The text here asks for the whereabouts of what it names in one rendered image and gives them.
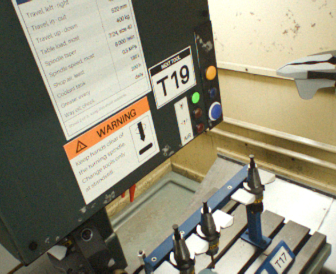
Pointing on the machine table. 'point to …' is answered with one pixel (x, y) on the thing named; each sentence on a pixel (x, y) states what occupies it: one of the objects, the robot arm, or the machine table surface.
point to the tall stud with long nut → (142, 258)
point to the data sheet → (86, 57)
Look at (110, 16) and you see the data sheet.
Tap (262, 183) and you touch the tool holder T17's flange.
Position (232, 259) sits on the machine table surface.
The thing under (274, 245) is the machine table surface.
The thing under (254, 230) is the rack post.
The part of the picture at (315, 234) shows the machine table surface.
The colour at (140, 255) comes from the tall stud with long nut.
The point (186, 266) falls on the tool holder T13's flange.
